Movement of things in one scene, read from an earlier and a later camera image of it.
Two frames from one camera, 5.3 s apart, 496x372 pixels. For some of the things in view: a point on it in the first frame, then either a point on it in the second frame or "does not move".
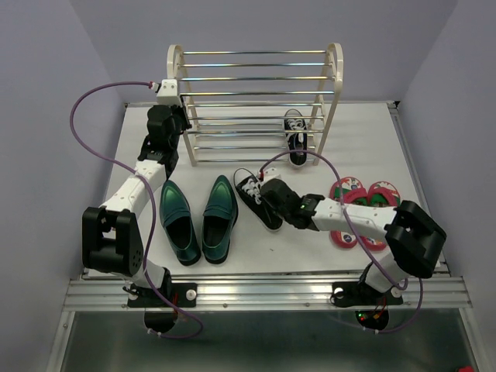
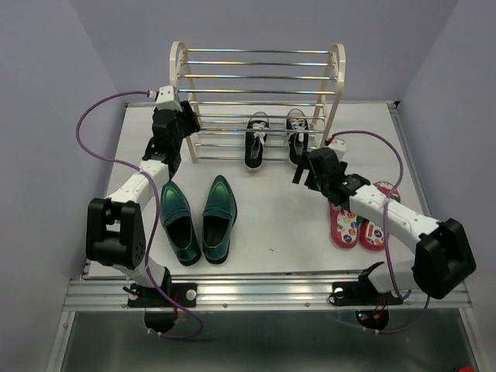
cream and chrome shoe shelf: (256, 106) does not move
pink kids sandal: (380, 194) does not move
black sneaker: (296, 141) does not move
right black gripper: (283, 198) -> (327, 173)
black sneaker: (252, 194) -> (256, 134)
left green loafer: (176, 218) does not move
